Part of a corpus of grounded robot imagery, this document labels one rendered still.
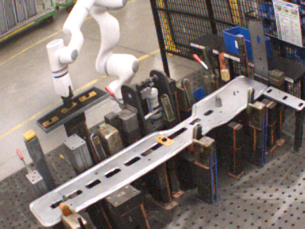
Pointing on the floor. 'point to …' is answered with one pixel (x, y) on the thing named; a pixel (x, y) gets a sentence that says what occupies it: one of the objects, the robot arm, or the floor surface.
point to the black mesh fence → (209, 31)
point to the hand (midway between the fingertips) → (67, 103)
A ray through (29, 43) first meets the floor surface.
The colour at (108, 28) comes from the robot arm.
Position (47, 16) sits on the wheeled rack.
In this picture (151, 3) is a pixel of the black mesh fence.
